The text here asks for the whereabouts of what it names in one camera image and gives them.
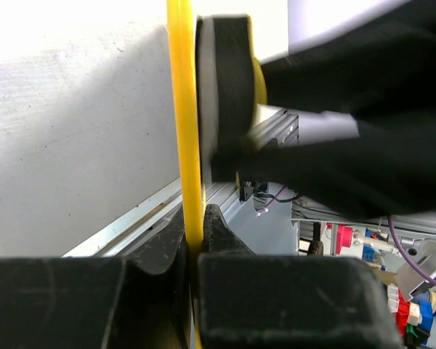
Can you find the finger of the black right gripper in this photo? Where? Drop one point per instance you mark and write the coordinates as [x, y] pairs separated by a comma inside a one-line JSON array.
[[390, 169], [387, 65]]

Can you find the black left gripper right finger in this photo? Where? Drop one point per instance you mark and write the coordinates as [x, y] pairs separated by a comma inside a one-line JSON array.
[[269, 301]]

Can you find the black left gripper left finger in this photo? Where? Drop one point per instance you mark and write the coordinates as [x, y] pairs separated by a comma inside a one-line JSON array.
[[139, 300]]

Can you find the black yellow whiteboard eraser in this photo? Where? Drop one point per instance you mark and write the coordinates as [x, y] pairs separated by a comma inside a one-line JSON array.
[[229, 86]]

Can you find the yellow framed small whiteboard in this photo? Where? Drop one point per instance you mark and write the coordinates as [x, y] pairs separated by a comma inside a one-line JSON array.
[[86, 118]]

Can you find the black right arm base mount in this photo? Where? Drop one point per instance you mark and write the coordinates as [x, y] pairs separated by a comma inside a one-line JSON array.
[[248, 186]]

